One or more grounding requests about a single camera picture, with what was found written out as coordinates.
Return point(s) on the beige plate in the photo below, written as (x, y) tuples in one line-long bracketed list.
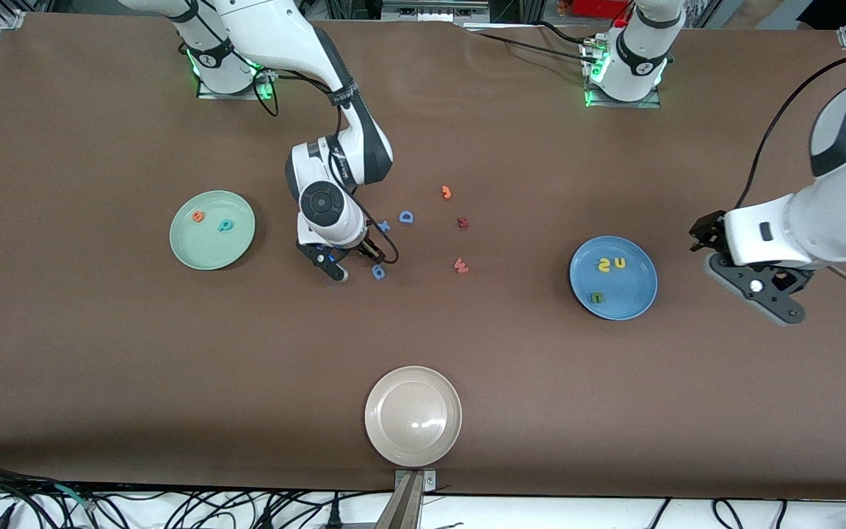
[(413, 416)]

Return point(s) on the pale green plate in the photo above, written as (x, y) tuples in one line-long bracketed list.
[(206, 246)]

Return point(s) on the pink foam letter w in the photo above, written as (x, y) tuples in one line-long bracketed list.
[(460, 267)]

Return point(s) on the yellow foam letter s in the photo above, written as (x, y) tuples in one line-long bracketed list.
[(604, 265)]

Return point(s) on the blue foam letter g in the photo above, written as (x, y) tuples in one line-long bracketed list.
[(378, 272)]

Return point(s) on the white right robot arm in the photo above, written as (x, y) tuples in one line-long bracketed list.
[(283, 37)]

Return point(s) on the metal camera post bracket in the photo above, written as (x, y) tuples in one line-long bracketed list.
[(408, 496)]

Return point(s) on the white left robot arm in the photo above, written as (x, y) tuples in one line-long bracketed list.
[(834, 213)]

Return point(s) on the blue plate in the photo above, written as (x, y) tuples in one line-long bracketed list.
[(628, 290)]

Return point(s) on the blue foam letter D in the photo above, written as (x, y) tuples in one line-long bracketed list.
[(405, 217)]

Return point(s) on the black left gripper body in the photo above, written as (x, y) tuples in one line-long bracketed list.
[(707, 232)]

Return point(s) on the red box behind table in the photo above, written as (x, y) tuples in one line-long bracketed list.
[(599, 7)]

